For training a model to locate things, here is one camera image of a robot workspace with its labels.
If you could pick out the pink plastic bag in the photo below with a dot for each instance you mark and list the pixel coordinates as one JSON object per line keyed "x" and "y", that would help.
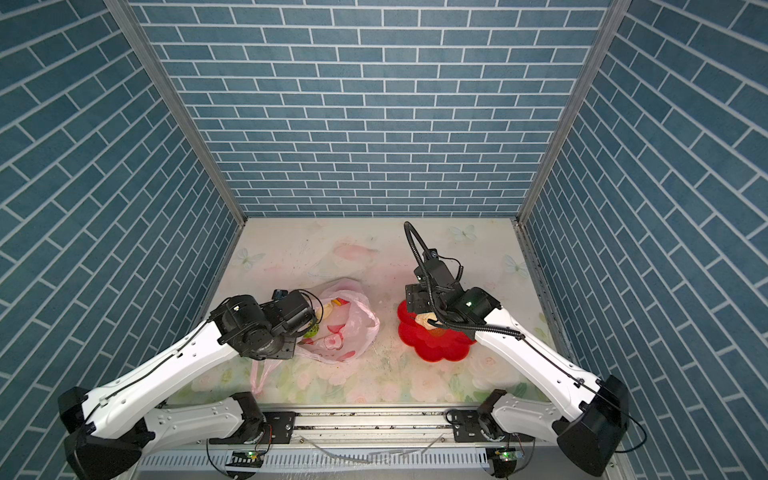
{"x": 327, "y": 368}

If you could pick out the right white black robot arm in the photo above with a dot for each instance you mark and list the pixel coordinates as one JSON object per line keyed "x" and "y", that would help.
{"x": 585, "y": 415}

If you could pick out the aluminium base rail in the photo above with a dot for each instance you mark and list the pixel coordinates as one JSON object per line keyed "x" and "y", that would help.
{"x": 444, "y": 440}

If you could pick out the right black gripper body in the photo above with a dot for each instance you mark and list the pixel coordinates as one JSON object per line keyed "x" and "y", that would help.
{"x": 416, "y": 293}

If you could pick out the green fake fruit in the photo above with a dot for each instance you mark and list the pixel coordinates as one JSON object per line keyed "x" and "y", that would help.
{"x": 312, "y": 331}

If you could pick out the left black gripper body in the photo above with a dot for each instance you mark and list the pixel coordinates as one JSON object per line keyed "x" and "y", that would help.
{"x": 301, "y": 331}

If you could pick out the red flower-shaped plate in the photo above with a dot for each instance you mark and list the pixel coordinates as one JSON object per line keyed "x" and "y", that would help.
{"x": 431, "y": 345}

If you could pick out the small cream fake bun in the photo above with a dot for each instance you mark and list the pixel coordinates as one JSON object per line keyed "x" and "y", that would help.
{"x": 427, "y": 320}

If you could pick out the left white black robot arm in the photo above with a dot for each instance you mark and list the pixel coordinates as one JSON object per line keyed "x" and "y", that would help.
{"x": 112, "y": 427}

